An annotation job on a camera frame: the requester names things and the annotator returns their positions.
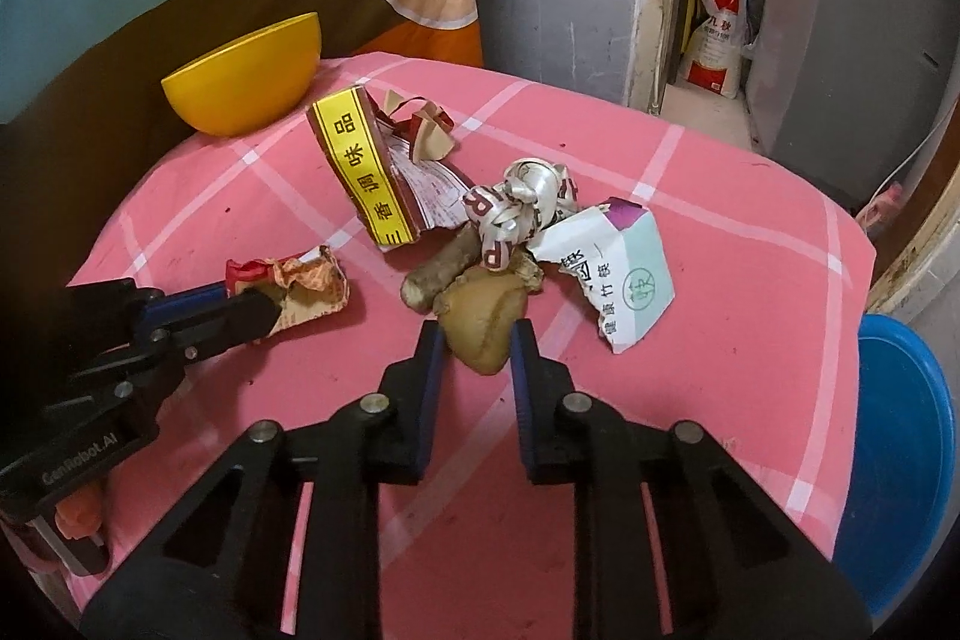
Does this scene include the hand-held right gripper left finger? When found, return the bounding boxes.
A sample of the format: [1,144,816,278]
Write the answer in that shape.
[79,319,447,640]

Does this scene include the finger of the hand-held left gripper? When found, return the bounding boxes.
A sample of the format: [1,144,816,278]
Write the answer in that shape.
[141,282,230,332]
[148,287,283,380]

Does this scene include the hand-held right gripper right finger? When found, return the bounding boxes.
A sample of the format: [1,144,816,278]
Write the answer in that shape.
[510,317,875,640]

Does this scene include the tan ginger lump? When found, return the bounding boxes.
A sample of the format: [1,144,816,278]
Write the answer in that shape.
[435,267,530,377]

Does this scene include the red tan wrapper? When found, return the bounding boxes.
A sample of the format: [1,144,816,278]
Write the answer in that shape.
[225,244,351,342]

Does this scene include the brown root stick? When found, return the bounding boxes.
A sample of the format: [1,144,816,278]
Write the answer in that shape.
[400,223,482,316]

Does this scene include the torn white paper packet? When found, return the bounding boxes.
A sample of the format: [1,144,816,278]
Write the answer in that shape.
[528,197,679,357]

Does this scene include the torn yellow brown box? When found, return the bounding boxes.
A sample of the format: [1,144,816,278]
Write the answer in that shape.
[305,86,472,253]

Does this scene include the torn brown paper scraps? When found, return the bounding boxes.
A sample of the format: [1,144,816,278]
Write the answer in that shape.
[373,89,460,163]

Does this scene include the person's left hand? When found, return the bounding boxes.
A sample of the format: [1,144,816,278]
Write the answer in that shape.
[55,486,104,540]

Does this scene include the pink checked tablecloth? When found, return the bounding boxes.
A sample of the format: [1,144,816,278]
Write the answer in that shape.
[64,51,878,640]

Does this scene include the yellow plastic bowl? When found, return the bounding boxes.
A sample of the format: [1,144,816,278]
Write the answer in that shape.
[161,11,323,138]

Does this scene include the blue plastic basin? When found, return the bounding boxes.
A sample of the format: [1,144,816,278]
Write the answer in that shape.
[831,313,958,627]

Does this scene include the white red sack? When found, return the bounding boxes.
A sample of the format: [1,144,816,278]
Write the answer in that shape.
[678,0,752,102]

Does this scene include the pink slipper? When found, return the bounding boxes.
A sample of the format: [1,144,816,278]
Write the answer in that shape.
[856,182,904,236]

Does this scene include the grey plastic bin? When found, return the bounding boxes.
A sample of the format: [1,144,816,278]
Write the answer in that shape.
[745,0,960,215]

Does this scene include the white cable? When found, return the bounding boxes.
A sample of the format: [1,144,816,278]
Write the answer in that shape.
[868,136,940,215]

